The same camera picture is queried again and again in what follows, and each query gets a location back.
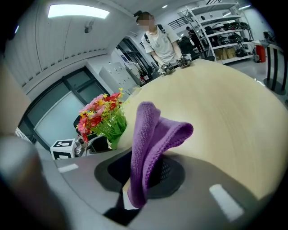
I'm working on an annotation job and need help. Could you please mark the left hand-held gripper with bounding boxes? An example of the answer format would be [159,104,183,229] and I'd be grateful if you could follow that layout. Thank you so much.
[50,134,113,160]

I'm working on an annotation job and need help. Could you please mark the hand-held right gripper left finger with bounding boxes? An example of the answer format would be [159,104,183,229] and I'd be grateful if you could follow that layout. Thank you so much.
[37,148,132,216]

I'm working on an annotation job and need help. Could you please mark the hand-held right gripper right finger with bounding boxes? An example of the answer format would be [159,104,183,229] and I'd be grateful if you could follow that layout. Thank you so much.
[126,154,268,230]

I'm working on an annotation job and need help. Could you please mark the potted red orange flowers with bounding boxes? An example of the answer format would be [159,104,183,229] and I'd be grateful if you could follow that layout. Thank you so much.
[76,87,131,150]

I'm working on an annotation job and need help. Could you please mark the purple cloth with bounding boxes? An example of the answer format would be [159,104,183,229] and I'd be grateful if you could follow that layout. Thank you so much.
[127,101,194,209]

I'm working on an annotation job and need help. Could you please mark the person's left forearm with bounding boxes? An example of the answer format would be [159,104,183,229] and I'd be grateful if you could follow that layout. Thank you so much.
[0,60,32,137]

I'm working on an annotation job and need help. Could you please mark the black-framed glass window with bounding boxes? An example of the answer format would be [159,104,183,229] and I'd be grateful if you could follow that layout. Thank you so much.
[18,66,108,151]

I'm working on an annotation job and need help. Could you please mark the grey locker cabinet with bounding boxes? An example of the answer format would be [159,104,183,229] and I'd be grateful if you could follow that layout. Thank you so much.
[99,62,138,96]

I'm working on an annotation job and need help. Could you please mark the ceiling-mounted sensor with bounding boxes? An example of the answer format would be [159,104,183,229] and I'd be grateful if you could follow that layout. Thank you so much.
[84,19,95,34]

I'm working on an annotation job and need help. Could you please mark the rectangular ceiling light panel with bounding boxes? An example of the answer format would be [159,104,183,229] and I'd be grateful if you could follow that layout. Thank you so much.
[47,4,110,19]

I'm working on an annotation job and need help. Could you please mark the black metal railing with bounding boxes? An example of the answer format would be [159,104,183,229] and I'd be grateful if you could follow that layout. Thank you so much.
[167,16,194,29]

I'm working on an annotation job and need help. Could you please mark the table with black legs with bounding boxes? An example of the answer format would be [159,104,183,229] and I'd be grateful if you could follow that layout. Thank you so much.
[253,39,288,95]

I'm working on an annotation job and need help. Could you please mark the red bin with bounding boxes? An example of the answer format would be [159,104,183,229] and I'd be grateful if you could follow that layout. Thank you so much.
[255,44,266,64]

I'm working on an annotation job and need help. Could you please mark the white storage shelf rack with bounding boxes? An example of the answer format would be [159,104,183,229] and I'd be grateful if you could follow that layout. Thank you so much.
[177,1,256,65]

